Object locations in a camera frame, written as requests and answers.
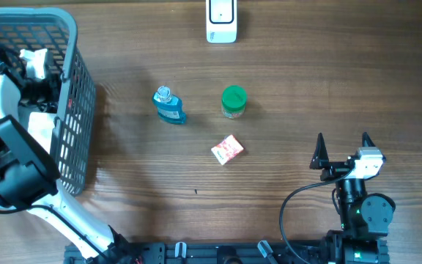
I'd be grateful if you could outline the red snack packet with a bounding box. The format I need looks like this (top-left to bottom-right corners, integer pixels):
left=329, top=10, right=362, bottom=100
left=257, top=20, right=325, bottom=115
left=211, top=135, right=244, bottom=165

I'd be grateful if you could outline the green lid jar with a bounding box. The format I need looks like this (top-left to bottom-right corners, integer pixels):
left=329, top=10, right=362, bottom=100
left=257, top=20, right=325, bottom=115
left=221, top=85, right=248, bottom=119

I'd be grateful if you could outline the blue mouthwash bottle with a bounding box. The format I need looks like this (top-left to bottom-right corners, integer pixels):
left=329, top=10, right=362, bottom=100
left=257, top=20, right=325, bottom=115
left=152, top=86, right=186, bottom=125

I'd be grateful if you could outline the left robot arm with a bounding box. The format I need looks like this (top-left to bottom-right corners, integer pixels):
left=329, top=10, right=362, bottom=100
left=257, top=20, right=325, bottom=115
left=0, top=47, right=139, bottom=263

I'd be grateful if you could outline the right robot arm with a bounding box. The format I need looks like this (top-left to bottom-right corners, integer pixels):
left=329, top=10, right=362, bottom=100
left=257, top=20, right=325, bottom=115
left=310, top=133, right=396, bottom=264

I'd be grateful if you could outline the white barcode scanner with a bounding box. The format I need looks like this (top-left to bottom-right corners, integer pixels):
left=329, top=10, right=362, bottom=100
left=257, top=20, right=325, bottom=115
left=206, top=0, right=237, bottom=44

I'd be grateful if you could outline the white long flat pouch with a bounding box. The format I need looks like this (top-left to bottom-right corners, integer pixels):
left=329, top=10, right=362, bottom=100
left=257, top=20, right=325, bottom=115
left=28, top=112, right=56, bottom=153

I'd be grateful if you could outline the grey plastic mesh basket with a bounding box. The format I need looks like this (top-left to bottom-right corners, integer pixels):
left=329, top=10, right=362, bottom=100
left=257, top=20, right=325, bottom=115
left=0, top=7, right=96, bottom=195

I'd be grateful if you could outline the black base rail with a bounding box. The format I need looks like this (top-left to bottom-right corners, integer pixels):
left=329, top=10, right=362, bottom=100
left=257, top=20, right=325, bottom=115
left=64, top=238, right=390, bottom=264

